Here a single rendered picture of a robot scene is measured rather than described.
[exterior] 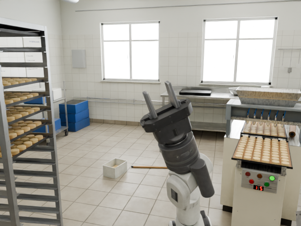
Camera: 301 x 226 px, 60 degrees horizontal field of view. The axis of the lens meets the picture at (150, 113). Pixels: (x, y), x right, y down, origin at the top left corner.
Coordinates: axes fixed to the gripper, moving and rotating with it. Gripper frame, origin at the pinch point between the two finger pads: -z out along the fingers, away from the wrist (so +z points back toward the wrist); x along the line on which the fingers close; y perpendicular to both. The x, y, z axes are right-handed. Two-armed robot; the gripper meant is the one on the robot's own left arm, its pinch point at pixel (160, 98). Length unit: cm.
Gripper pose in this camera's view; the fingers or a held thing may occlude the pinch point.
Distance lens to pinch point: 57.9
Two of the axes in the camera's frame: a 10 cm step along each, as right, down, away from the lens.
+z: 3.3, 8.4, 4.2
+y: 2.9, 3.3, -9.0
